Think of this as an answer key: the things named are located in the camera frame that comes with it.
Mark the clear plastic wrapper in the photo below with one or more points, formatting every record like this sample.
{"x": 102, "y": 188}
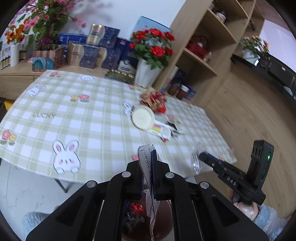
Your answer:
{"x": 195, "y": 160}

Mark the white wrapper colourful stripes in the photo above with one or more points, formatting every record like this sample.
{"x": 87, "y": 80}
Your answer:
{"x": 159, "y": 128}

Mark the gold leaf tray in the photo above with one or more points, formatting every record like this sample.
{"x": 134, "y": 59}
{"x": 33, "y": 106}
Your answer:
{"x": 119, "y": 75}

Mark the row of small dropper bottles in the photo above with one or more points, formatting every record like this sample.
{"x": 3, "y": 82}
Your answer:
{"x": 4, "y": 62}

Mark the dark blue carton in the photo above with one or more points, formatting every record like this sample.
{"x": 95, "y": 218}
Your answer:
{"x": 122, "y": 46}

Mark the red rose plant white pot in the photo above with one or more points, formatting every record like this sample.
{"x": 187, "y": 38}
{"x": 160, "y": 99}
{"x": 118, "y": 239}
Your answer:
{"x": 145, "y": 74}

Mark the red teapot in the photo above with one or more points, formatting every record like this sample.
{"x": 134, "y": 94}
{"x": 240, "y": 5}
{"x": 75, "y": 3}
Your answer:
{"x": 196, "y": 47}

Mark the large light blue box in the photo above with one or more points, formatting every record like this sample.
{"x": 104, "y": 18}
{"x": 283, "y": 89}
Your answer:
{"x": 148, "y": 23}

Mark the orange flowers white vase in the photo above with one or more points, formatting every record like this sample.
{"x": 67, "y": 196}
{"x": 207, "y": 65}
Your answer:
{"x": 15, "y": 55}

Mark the pink blossom arrangement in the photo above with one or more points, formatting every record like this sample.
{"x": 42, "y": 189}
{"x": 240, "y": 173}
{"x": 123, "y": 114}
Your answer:
{"x": 44, "y": 23}

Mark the red gold candy wrapper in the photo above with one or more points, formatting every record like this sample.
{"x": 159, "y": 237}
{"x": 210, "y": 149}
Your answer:
{"x": 153, "y": 100}

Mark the person's left leg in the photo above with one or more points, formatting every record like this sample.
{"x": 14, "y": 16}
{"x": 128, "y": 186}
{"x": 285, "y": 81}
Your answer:
{"x": 32, "y": 222}

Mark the red snack bag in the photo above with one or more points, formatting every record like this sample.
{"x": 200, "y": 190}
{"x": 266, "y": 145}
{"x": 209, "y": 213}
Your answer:
{"x": 136, "y": 207}

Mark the brown trash bin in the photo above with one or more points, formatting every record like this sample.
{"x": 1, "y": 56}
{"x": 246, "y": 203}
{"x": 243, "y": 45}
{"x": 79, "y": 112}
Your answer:
{"x": 161, "y": 220}

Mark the wooden shelf unit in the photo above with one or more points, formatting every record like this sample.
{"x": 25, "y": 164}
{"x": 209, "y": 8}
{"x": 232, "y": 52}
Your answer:
{"x": 182, "y": 27}

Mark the plaid bunny tablecloth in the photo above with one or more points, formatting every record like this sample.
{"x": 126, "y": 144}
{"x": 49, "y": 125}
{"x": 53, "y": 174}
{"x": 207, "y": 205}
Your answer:
{"x": 92, "y": 129}

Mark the black tv stand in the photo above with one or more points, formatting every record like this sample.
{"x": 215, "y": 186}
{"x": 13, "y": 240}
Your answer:
{"x": 272, "y": 78}

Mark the striped copper planter box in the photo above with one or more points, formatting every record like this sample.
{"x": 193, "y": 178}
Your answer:
{"x": 46, "y": 58}

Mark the black folding table frame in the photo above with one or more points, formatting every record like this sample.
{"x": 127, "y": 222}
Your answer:
{"x": 61, "y": 185}

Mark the stack of pastel cups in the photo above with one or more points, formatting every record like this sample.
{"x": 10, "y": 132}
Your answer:
{"x": 170, "y": 78}

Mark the white printed wrapper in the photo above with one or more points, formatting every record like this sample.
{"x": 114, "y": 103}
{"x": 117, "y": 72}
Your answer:
{"x": 145, "y": 160}

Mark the dark blue illustrated box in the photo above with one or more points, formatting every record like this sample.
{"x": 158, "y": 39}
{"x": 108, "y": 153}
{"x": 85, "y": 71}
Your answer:
{"x": 180, "y": 75}

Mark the person's right forearm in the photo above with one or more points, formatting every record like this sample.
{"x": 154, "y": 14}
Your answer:
{"x": 268, "y": 220}

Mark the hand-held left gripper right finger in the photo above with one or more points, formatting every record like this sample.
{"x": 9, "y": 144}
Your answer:
{"x": 155, "y": 176}

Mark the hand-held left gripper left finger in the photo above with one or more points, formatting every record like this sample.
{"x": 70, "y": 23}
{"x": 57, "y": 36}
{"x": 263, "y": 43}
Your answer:
{"x": 134, "y": 180}

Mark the brown cup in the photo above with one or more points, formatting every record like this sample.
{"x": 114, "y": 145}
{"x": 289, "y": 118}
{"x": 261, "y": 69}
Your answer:
{"x": 175, "y": 89}

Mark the small blue box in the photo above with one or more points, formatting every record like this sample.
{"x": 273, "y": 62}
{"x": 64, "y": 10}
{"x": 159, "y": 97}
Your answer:
{"x": 192, "y": 93}

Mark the person's right hand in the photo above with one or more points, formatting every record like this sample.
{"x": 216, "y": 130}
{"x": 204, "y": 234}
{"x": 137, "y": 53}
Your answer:
{"x": 246, "y": 209}

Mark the small glass jar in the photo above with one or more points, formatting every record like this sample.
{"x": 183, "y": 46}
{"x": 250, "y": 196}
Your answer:
{"x": 220, "y": 16}

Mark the white round lid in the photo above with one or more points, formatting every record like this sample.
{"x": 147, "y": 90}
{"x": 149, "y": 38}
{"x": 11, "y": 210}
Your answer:
{"x": 143, "y": 117}

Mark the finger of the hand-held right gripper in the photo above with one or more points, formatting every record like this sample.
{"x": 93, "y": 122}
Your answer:
{"x": 211, "y": 162}

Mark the navy box round emblem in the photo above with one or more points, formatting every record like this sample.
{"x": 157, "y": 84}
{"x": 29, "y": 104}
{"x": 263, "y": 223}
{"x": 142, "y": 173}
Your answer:
{"x": 127, "y": 64}

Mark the pale rose plant white pot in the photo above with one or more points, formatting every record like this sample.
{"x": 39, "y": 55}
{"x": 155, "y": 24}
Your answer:
{"x": 253, "y": 49}

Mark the blue flat box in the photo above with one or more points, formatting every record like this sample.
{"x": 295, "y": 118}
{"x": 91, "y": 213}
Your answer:
{"x": 74, "y": 38}

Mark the red cup white liner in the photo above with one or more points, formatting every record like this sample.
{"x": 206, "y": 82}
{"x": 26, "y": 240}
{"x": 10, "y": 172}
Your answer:
{"x": 183, "y": 92}

